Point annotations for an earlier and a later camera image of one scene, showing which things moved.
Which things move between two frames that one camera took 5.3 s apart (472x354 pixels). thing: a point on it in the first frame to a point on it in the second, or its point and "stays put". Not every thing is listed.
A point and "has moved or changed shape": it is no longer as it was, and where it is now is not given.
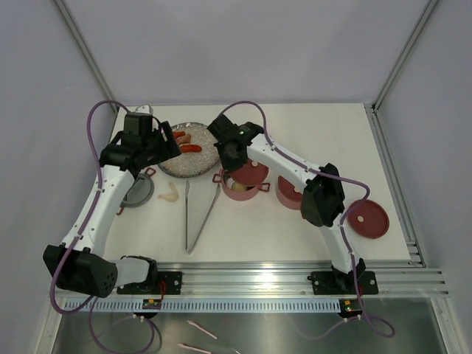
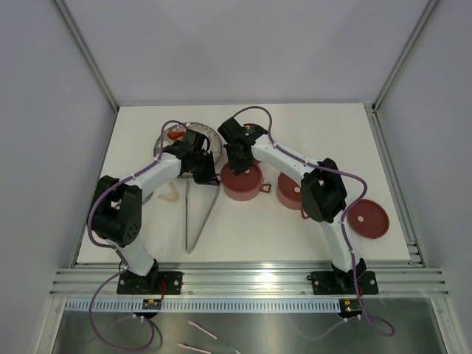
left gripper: (169, 148) to (210, 177)
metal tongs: (190, 250) stays put
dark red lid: (288, 189) stays put
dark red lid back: (251, 173) has moved or changed shape
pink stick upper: (206, 332) stays put
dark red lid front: (369, 219) stays put
